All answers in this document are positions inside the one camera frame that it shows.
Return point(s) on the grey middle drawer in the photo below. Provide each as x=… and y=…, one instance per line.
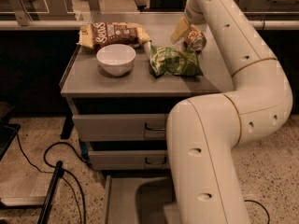
x=129, y=160

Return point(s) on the grey top drawer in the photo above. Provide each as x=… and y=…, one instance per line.
x=120, y=127

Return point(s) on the grey bottom drawer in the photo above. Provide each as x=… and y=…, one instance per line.
x=140, y=200

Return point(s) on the white ceramic bowl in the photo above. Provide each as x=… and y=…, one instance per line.
x=116, y=59

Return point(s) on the dark object at left edge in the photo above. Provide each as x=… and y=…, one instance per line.
x=8, y=130

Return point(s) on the grey drawer cabinet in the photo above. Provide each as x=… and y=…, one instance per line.
x=89, y=90

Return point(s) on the black bar on floor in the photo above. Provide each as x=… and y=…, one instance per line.
x=45, y=211

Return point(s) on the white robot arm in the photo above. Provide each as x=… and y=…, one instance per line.
x=201, y=131

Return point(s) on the grey drawer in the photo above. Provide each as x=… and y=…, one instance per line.
x=120, y=127
x=140, y=200
x=129, y=160

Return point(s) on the green chip bag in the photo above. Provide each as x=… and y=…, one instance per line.
x=165, y=60

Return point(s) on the brown yellow snack bag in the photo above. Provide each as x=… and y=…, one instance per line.
x=100, y=34

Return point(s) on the white horizontal rail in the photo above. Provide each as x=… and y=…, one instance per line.
x=74, y=25

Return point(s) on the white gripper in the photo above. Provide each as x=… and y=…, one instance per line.
x=192, y=17

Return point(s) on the orange soda can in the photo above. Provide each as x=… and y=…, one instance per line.
x=195, y=39

